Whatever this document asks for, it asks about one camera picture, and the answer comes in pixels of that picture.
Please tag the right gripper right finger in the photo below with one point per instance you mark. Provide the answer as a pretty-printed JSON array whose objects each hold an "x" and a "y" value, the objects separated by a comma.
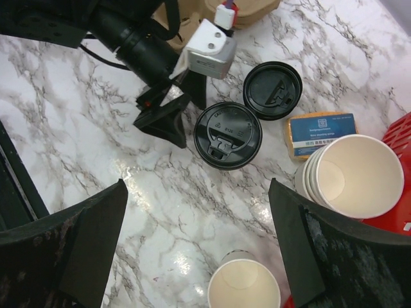
[{"x": 335, "y": 261}]

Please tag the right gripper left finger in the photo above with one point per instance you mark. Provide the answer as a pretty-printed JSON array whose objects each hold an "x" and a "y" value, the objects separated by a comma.
[{"x": 64, "y": 259}]

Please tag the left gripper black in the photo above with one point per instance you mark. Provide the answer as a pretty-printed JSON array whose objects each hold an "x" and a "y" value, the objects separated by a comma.
[{"x": 163, "y": 103}]

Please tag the black coffee cup lid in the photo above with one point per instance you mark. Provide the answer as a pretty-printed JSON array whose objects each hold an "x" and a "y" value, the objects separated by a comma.
[{"x": 228, "y": 131}]

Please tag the white paper cup stack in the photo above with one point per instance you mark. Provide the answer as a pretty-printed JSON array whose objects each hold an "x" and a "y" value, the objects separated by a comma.
[{"x": 356, "y": 176}]

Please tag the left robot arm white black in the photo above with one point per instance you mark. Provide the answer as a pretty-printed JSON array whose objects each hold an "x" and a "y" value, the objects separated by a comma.
[{"x": 137, "y": 32}]

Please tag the blue orange sponge pack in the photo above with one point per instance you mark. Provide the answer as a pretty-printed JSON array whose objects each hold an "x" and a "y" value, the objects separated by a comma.
[{"x": 305, "y": 134}]

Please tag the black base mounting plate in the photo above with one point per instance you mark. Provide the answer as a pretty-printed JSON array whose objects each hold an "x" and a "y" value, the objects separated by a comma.
[{"x": 20, "y": 201}]

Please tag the cardboard cup carrier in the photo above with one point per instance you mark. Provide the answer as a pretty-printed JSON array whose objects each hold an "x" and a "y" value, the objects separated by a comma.
[{"x": 229, "y": 15}]

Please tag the red plastic basket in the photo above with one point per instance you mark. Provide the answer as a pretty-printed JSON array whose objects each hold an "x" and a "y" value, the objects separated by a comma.
[{"x": 331, "y": 257}]

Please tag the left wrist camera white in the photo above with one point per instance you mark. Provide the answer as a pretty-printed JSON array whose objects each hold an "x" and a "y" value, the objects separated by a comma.
[{"x": 209, "y": 52}]

